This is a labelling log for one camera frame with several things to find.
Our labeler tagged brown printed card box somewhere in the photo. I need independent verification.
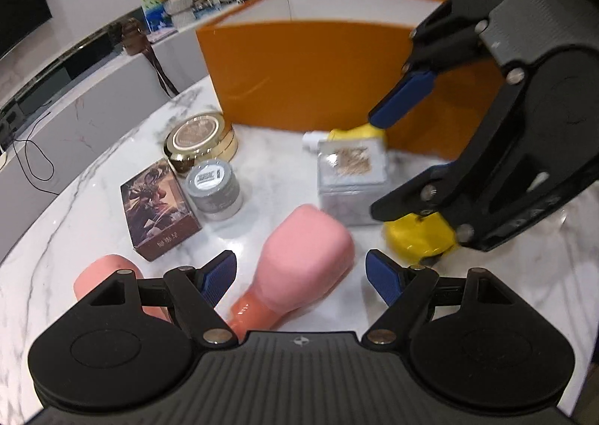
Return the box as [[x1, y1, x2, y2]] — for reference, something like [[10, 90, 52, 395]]
[[120, 158, 204, 262]]

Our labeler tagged orange storage box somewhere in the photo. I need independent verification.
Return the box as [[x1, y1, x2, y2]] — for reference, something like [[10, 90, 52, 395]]
[[195, 0, 506, 161]]

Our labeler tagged round gold tin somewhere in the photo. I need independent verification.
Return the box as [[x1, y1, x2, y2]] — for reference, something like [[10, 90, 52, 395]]
[[163, 111, 238, 173]]

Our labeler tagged large pink bottle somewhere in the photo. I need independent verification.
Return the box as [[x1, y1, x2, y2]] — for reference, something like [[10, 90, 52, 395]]
[[227, 204, 356, 332]]

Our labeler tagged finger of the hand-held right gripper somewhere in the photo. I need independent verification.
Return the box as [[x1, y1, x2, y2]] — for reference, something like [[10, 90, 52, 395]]
[[369, 0, 514, 129], [370, 65, 591, 253]]

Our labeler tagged black cable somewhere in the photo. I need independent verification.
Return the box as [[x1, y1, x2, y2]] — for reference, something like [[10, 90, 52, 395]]
[[10, 111, 60, 195]]

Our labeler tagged brown camera case with strap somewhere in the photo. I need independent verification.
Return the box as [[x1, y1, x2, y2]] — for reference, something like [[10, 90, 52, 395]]
[[121, 17, 179, 96]]

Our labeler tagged grey jar with label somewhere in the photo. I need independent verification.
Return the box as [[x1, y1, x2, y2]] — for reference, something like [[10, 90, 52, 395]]
[[185, 160, 243, 220]]

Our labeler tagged clear plastic box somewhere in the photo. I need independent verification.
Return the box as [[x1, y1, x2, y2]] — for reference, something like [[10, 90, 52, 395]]
[[317, 137, 390, 226]]

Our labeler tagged yellow plastic bottle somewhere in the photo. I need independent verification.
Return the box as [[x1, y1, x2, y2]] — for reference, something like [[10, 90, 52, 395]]
[[383, 211, 459, 267]]

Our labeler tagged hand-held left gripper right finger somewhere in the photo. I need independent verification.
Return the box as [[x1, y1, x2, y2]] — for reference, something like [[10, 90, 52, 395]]
[[365, 250, 516, 345]]

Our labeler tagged marble television console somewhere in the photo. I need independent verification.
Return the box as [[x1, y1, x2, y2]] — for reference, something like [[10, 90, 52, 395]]
[[0, 25, 211, 215]]

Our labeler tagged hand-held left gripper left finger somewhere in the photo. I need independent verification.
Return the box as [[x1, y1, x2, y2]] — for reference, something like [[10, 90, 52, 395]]
[[89, 251, 237, 345]]

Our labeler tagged small pink bottle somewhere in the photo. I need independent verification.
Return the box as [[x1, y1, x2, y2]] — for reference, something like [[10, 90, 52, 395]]
[[73, 254, 171, 325]]

